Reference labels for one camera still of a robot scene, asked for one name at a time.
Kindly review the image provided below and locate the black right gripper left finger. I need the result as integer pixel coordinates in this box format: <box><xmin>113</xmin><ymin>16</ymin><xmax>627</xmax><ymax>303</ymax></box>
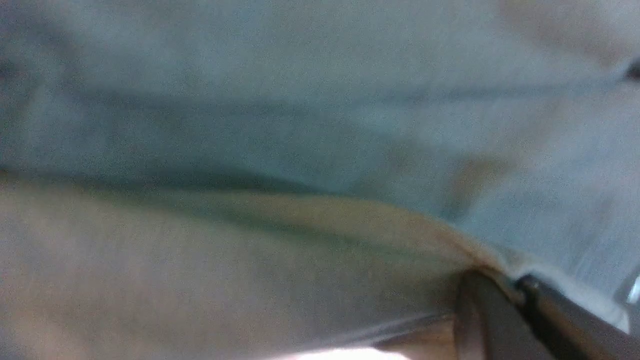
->
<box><xmin>454</xmin><ymin>269</ymin><xmax>554</xmax><ymax>360</ymax></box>

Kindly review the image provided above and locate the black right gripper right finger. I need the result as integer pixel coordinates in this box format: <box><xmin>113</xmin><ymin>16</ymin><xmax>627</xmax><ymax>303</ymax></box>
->
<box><xmin>516</xmin><ymin>275</ymin><xmax>640</xmax><ymax>360</ymax></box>

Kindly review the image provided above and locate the dark gray long-sleeve top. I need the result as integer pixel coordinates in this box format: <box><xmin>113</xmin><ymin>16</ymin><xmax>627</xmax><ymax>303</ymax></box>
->
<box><xmin>1</xmin><ymin>0</ymin><xmax>639</xmax><ymax>360</ymax></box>

